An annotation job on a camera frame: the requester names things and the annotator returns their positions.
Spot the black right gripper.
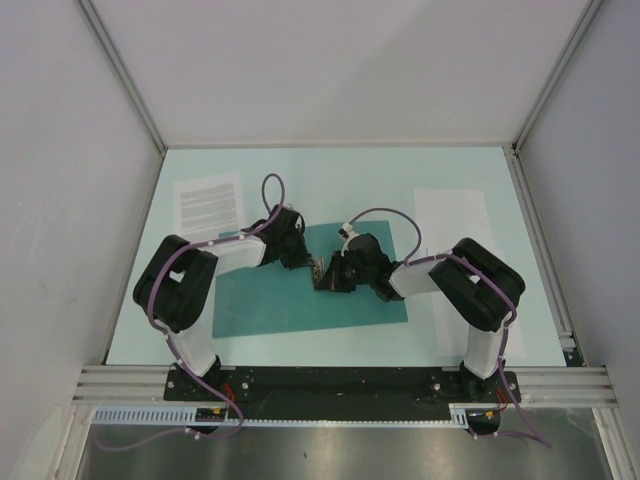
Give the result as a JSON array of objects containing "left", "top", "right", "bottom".
[{"left": 316, "top": 252, "right": 373, "bottom": 294}]

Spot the teal folder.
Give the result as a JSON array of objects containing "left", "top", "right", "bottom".
[{"left": 211, "top": 218, "right": 411, "bottom": 339}]

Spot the chrome folder clip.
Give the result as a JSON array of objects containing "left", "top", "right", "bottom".
[{"left": 311, "top": 257, "right": 325, "bottom": 287}]

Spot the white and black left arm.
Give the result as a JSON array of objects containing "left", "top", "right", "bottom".
[{"left": 132, "top": 206, "right": 312, "bottom": 400}]

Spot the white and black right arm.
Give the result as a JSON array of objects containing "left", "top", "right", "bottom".
[{"left": 312, "top": 233, "right": 526, "bottom": 401}]

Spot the printed white paper sheet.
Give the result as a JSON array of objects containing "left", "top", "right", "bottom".
[{"left": 173, "top": 172, "right": 246, "bottom": 241}]

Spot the blank white paper sheet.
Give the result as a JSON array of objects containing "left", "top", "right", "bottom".
[{"left": 412, "top": 188, "right": 529, "bottom": 359}]

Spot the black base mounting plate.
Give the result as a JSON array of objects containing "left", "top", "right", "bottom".
[{"left": 164, "top": 364, "right": 521, "bottom": 416}]

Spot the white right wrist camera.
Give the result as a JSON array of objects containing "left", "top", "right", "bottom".
[{"left": 338, "top": 222, "right": 358, "bottom": 245}]

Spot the grey slotted cable duct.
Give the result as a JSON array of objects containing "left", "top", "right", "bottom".
[{"left": 92, "top": 406, "right": 468, "bottom": 429}]

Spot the aluminium frame rail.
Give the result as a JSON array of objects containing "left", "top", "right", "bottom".
[{"left": 72, "top": 365, "right": 617, "bottom": 408}]

